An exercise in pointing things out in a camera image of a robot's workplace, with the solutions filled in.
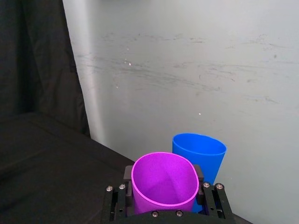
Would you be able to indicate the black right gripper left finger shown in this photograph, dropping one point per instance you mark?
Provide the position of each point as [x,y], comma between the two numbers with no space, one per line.
[119,198]

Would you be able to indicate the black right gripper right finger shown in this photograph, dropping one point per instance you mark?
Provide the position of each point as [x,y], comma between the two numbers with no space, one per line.
[216,200]

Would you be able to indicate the purple plastic cup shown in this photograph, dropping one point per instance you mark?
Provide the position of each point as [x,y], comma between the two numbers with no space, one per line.
[163,179]

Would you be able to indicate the blue plastic cup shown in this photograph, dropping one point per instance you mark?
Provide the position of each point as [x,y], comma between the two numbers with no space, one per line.
[201,156]

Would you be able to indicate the black table cloth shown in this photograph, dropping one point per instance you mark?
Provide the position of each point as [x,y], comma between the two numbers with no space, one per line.
[46,140]

